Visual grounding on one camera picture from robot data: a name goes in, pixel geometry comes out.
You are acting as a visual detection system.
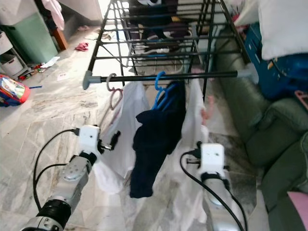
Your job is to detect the green leather sofa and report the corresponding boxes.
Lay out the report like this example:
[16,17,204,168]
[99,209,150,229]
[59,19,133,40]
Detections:
[214,24,308,231]

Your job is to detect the white pillow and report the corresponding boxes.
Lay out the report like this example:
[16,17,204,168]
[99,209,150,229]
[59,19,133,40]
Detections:
[236,0,308,61]

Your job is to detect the short black left arm cable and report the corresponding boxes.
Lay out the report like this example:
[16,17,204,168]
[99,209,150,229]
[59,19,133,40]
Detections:
[35,163,73,193]

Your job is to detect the white sleeveless top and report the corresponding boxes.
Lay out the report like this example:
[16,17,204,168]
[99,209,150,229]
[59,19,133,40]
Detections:
[94,82,142,195]

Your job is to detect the black metal drying rack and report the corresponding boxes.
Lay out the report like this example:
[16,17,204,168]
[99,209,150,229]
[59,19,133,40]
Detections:
[89,0,253,102]

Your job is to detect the green cabinet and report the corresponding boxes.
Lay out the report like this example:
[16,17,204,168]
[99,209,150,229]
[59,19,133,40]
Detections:
[5,12,59,63]

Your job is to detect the white paper sheet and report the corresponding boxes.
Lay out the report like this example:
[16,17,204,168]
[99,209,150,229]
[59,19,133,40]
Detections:
[41,56,61,69]

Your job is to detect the person in dark clothes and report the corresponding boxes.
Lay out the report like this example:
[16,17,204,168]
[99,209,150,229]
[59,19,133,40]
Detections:
[132,0,179,41]

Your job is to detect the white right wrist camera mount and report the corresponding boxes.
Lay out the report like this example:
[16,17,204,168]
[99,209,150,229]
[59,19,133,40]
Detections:
[200,143,226,176]

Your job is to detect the white drawer shelf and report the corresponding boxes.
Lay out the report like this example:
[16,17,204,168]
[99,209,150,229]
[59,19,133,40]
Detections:
[0,31,25,77]

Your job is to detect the white cloth garment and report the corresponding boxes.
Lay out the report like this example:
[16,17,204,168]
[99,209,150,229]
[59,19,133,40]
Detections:
[166,79,210,231]

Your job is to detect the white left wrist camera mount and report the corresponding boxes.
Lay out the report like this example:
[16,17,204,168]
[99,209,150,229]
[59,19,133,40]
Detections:
[78,125,102,155]

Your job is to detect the blue plastic clothes hanger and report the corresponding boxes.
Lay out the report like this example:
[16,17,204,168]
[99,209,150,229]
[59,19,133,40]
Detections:
[152,71,176,111]

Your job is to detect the brown wooden post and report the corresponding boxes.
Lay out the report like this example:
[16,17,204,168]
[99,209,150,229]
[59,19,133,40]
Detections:
[51,26,68,51]

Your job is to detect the blue bag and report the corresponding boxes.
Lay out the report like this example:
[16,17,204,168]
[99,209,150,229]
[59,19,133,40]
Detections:
[244,22,308,102]

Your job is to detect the pink hanger with notches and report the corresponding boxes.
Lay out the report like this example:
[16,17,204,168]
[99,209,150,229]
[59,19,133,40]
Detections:
[295,90,308,112]

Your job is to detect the black rod grey end caps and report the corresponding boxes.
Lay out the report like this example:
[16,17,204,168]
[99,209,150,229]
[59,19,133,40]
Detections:
[83,69,259,90]

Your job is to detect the navy blue long garment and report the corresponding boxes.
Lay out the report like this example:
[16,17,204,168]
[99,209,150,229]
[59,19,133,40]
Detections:
[129,81,186,199]

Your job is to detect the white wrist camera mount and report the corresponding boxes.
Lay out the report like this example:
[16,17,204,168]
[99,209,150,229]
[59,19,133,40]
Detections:
[78,125,102,155]
[200,143,226,176]

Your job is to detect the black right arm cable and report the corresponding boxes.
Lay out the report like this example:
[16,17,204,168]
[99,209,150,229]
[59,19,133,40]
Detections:
[180,150,246,231]

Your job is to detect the small red cloth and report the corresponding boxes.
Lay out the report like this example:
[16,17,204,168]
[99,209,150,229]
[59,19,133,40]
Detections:
[75,42,90,52]

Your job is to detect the light pink garment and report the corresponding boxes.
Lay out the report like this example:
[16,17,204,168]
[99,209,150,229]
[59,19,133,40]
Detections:
[41,0,65,30]

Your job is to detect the red and blue backpack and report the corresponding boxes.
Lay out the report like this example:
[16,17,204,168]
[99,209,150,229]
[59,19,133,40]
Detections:
[0,75,30,106]

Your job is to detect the long black left arm cable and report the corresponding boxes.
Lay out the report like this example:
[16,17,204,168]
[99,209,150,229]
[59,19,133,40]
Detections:
[33,128,80,213]

